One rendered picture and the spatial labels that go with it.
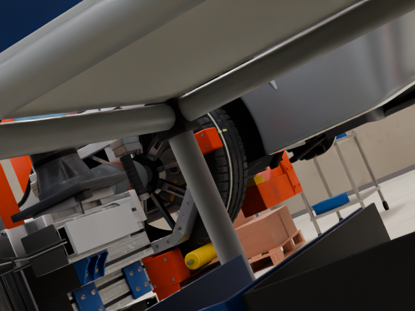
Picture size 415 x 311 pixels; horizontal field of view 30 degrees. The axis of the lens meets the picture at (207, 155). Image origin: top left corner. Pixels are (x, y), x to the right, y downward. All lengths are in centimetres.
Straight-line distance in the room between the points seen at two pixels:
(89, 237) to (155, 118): 91
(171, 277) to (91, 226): 96
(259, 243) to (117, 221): 514
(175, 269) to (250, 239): 430
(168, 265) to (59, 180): 78
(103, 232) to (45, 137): 109
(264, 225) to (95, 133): 617
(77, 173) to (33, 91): 150
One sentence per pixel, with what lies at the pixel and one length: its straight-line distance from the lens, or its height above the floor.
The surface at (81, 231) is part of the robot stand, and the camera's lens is 164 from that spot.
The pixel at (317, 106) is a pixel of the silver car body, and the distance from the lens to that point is 270.
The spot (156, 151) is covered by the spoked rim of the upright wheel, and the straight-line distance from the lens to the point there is 267.
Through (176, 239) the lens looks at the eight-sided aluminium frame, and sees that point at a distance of 257.
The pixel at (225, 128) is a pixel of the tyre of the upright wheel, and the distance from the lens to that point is 266.
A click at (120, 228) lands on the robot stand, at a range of 175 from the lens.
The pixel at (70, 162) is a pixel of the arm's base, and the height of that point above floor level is 88.
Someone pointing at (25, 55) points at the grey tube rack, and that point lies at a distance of 43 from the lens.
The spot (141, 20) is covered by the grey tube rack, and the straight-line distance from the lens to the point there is 39.
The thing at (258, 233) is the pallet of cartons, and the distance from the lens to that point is 684.
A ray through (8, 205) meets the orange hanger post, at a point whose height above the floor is 94.
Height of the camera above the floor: 63
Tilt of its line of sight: 4 degrees up
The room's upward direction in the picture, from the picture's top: 23 degrees counter-clockwise
